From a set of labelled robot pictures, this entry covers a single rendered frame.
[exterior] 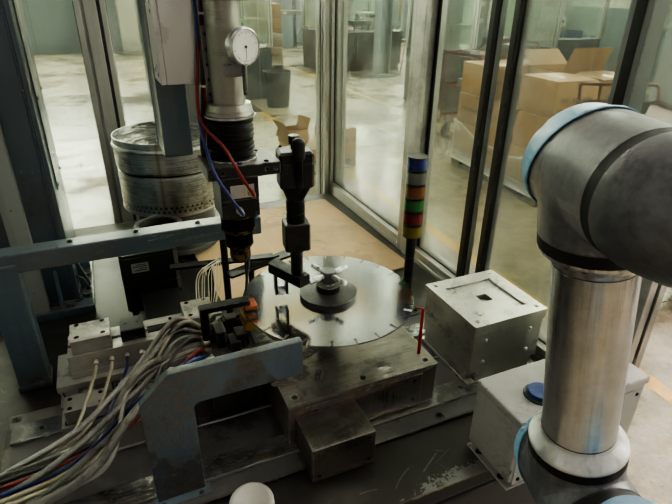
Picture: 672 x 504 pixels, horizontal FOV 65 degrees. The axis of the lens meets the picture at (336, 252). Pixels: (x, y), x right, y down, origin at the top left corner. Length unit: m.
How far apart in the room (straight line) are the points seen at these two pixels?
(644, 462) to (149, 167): 1.91
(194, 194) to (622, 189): 1.25
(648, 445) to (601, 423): 1.66
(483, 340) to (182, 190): 0.90
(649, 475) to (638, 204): 1.84
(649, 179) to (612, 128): 0.08
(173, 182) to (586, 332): 1.17
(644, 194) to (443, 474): 0.66
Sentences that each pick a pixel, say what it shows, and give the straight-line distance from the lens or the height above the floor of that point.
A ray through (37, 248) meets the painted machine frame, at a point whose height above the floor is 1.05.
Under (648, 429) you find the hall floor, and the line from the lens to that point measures 2.41.
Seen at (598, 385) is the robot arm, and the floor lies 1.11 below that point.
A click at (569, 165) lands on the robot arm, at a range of 0.50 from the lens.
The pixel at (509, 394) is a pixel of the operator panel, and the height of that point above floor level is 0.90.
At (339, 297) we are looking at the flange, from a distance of 0.99.
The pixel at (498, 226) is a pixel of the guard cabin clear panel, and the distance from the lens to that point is 1.28.
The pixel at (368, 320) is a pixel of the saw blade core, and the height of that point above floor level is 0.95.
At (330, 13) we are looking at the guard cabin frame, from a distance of 2.00.
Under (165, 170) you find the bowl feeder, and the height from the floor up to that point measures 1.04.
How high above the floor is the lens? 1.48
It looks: 27 degrees down
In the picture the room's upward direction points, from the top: 1 degrees clockwise
